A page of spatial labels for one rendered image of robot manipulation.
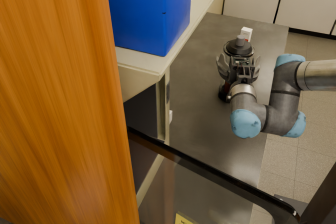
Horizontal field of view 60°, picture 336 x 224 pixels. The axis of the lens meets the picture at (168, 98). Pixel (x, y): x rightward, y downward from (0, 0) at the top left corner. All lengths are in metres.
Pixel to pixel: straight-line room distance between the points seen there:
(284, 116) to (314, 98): 2.08
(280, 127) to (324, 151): 1.66
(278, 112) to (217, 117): 0.35
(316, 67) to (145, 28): 0.51
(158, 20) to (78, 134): 0.17
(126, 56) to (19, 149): 0.24
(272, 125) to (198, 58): 0.69
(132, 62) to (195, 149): 0.66
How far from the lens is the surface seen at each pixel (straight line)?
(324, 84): 0.77
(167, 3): 0.35
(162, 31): 0.36
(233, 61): 0.93
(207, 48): 1.48
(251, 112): 0.78
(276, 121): 0.81
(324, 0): 3.62
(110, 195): 0.46
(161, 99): 0.85
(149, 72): 0.36
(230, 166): 0.98
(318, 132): 2.58
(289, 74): 0.82
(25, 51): 0.33
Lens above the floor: 1.72
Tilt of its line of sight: 42 degrees down
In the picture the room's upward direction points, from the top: straight up
